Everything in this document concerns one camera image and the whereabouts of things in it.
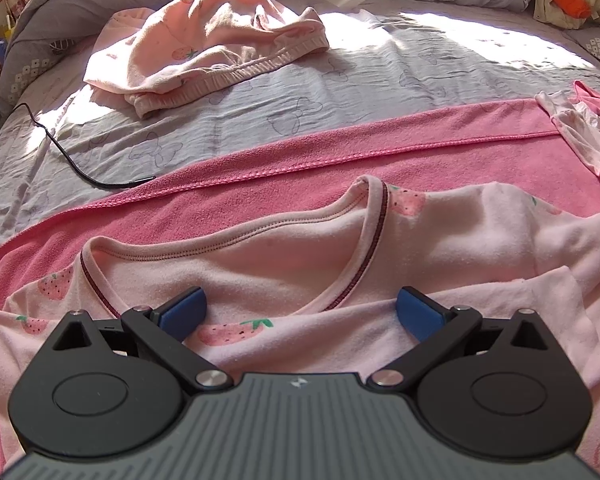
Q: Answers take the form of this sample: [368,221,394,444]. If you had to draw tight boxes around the white pink crumpled garment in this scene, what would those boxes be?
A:
[534,80,600,179]

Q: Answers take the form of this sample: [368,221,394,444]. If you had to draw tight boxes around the pink strawberry pajama pants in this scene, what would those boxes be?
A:
[84,0,329,117]

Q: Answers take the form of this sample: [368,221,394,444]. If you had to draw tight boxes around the pink fleece blanket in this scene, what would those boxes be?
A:
[0,97,600,478]

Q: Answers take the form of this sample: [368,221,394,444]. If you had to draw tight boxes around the grey patterned bed sheet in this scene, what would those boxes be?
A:
[0,0,600,244]

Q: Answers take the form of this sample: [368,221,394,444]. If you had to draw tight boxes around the black cable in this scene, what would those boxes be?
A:
[11,102,157,191]

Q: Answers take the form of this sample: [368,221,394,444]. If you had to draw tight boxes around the pink strawberry print shirt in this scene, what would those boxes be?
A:
[0,177,600,472]

